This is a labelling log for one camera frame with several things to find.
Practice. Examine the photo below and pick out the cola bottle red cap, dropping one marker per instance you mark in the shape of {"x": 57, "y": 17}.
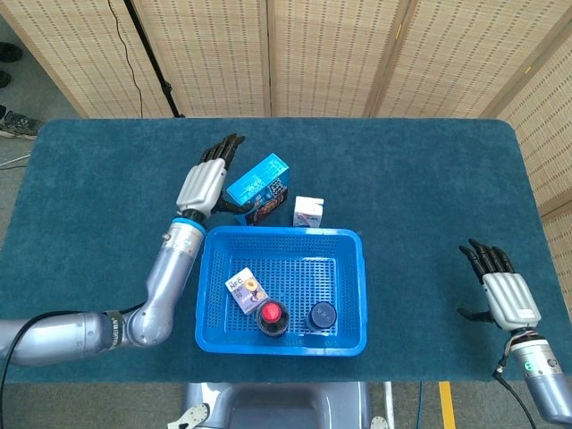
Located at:
{"x": 270, "y": 313}

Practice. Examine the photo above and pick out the black shoe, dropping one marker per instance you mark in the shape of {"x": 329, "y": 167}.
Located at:
{"x": 4, "y": 79}
{"x": 10, "y": 52}

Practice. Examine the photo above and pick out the teal table mat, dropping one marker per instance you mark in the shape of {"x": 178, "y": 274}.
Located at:
{"x": 424, "y": 201}

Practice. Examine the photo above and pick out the bamboo folding screen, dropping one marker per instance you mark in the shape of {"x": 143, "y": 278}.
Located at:
{"x": 214, "y": 53}

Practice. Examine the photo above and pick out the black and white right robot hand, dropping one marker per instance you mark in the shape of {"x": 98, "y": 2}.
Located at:
{"x": 509, "y": 299}

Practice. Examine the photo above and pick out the white bottle blue cap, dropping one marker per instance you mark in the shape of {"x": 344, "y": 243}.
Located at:
{"x": 322, "y": 315}

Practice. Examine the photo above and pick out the small purple carton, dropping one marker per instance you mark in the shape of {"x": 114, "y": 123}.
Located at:
{"x": 243, "y": 290}

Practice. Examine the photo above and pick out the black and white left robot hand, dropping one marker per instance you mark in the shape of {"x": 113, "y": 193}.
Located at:
{"x": 201, "y": 187}

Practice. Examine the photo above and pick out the grey sneaker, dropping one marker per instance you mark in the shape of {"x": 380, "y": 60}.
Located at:
{"x": 18, "y": 125}

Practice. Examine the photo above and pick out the blue plastic perforated basket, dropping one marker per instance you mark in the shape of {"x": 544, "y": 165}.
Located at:
{"x": 290, "y": 259}

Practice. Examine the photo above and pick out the small white carton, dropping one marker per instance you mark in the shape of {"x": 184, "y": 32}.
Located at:
{"x": 307, "y": 210}

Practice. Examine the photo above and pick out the blue cookie box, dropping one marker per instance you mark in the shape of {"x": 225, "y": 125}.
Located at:
{"x": 259, "y": 183}

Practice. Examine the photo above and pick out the silver-blue left robot arm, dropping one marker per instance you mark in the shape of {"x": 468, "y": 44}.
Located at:
{"x": 170, "y": 277}

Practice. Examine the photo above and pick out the black tripod pole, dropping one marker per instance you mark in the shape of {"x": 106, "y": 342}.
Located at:
{"x": 154, "y": 62}

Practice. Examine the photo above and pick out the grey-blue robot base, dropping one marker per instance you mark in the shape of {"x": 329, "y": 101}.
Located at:
{"x": 268, "y": 406}

